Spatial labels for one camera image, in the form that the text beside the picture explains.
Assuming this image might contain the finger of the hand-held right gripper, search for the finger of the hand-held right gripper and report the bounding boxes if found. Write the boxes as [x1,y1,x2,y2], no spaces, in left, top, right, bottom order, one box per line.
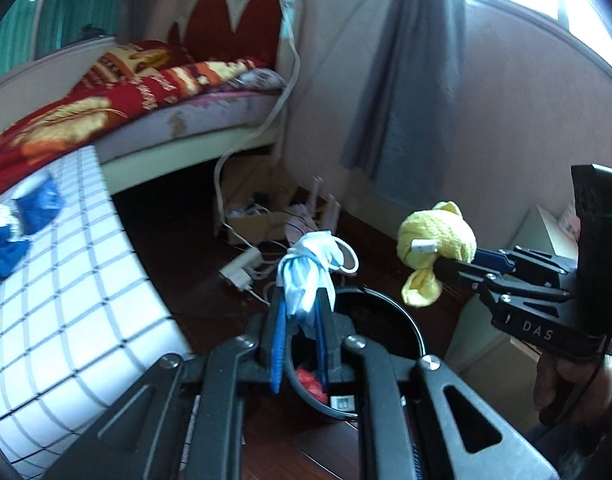
[472,246,578,277]
[435,259,573,307]

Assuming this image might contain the thin white charger cable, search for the thin white charger cable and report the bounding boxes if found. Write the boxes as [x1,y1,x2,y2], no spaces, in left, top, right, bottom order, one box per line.
[248,252,289,307]

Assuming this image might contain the white router with antennas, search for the white router with antennas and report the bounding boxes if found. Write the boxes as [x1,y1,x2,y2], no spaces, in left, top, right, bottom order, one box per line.
[285,176,343,242]

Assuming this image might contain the red patterned blanket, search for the red patterned blanket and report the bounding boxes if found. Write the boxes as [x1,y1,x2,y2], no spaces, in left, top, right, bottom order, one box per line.
[0,41,269,196]

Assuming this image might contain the person's right hand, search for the person's right hand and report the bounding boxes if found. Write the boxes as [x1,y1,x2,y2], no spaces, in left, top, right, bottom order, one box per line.
[533,352,612,422]

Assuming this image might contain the person's dark trouser leg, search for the person's dark trouser leg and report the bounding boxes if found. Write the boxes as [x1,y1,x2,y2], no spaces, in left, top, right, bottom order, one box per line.
[525,410,612,466]

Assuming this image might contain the purple mattress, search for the purple mattress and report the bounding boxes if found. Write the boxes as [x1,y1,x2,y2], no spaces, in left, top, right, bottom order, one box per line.
[93,67,289,163]

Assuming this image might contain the white face mask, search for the white face mask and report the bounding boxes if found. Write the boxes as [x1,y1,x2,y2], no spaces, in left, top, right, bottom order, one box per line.
[276,230,360,332]

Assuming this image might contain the red crumpled wrapper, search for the red crumpled wrapper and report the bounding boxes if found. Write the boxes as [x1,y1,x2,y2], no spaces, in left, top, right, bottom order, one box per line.
[296,367,330,407]

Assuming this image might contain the black round waste bin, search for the black round waste bin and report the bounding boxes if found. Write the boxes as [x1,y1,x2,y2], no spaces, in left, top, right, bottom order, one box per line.
[286,287,430,421]

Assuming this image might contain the white bed frame with headboard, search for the white bed frame with headboard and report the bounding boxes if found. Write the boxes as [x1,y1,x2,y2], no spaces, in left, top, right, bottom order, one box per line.
[0,0,308,196]

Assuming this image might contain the dark blue cloth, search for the dark blue cloth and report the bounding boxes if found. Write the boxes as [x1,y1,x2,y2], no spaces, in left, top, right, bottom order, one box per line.
[0,230,33,297]

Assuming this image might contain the grey curtain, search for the grey curtain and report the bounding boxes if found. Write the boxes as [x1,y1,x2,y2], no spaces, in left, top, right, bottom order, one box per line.
[340,0,468,212]

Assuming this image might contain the papers on cabinet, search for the papers on cabinet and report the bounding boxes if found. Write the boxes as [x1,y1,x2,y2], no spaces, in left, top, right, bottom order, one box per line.
[556,199,583,242]

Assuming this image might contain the white low cabinet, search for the white low cabinet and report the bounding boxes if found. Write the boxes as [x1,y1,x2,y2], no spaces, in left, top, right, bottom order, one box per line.
[445,204,589,433]

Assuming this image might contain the long white cable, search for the long white cable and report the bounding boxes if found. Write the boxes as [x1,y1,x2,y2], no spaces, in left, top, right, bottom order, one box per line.
[213,0,303,237]

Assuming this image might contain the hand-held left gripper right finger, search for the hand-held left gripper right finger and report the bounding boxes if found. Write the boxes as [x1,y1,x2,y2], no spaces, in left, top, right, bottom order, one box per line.
[313,287,562,480]

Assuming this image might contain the white crumpled paper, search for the white crumpled paper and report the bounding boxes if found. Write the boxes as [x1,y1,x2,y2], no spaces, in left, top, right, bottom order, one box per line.
[0,202,23,237]

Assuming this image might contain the white power strip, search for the white power strip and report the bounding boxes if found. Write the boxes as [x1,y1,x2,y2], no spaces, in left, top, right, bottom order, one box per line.
[219,247,263,292]

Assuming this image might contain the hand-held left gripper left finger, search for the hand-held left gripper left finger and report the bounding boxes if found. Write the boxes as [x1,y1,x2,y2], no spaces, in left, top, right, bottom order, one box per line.
[41,280,290,480]

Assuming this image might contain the green tinted window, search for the green tinted window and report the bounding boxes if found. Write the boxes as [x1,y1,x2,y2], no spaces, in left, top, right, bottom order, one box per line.
[0,0,124,86]

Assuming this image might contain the yellow cloth rag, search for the yellow cloth rag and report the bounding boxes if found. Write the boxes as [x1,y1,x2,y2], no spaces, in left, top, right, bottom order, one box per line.
[397,201,478,308]

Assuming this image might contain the cardboard box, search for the cardboard box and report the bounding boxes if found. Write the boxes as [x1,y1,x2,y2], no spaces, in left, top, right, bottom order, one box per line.
[220,157,298,247]

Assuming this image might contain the crushed blue paper cup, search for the crushed blue paper cup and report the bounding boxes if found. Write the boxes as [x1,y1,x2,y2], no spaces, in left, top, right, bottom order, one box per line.
[12,175,65,235]

